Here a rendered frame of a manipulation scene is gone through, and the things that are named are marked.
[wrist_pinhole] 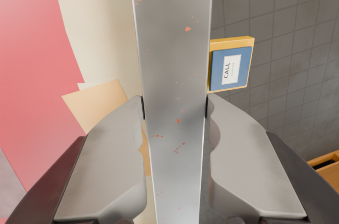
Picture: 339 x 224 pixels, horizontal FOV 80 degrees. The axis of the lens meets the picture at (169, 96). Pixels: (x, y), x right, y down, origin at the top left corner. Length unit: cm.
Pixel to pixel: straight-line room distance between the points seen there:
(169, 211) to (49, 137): 12
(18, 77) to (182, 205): 16
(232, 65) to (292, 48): 155
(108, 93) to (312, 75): 225
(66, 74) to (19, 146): 9
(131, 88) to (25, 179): 16
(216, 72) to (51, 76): 38
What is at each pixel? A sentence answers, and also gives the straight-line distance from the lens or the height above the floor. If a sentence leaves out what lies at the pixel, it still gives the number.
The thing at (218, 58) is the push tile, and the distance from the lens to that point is 48.
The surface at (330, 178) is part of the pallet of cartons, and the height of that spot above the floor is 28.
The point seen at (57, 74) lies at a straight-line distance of 17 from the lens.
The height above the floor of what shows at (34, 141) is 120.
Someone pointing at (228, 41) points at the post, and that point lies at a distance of 50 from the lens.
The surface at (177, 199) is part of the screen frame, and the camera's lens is 19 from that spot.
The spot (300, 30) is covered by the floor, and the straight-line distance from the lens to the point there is 203.
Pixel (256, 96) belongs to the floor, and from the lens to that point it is 201.
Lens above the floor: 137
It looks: 58 degrees down
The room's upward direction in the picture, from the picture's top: 151 degrees clockwise
